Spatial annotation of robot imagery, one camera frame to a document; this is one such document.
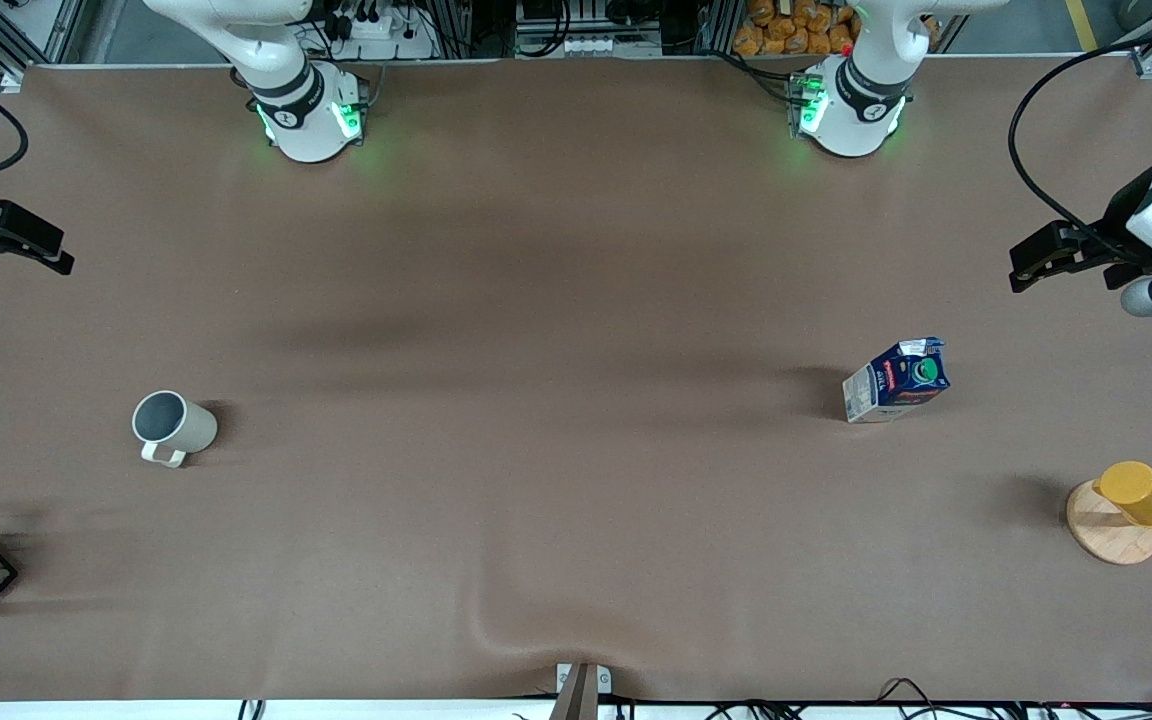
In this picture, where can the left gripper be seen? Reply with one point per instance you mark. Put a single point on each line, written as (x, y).
(1122, 222)

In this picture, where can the blue white milk carton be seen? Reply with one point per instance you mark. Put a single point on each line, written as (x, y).
(896, 385)

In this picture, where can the beige mug grey inside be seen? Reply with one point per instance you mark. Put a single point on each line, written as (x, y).
(186, 428)

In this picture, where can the yellow plastic cup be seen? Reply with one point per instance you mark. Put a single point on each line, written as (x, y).
(1141, 495)

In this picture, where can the round wooden cup stand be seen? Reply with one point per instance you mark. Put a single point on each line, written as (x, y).
(1106, 535)

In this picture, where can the orange snack bag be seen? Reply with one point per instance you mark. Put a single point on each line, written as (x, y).
(786, 30)

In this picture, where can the white power strip with plugs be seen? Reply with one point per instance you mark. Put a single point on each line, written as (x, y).
(386, 35)

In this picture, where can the white empty power strip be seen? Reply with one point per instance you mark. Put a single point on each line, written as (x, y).
(611, 46)

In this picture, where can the brown table cover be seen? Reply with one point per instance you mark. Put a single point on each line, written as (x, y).
(576, 500)

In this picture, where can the silver mount bracket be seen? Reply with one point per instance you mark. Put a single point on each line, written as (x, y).
(564, 678)

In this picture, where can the brown camera mount pole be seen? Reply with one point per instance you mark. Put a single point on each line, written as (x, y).
(576, 700)

